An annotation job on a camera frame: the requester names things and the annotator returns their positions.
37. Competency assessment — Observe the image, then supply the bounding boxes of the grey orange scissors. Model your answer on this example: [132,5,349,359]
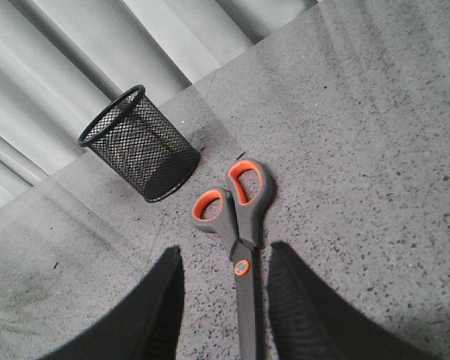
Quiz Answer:
[190,158,275,359]

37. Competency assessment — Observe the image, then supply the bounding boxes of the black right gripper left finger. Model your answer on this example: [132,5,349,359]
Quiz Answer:
[43,246,185,359]

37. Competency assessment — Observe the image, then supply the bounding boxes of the black mesh pen bin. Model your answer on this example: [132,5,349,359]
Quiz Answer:
[77,85,200,203]

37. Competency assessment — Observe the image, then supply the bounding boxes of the grey curtain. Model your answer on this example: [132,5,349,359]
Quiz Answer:
[0,1,312,208]

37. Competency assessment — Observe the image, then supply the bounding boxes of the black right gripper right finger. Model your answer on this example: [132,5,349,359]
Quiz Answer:
[267,241,432,359]

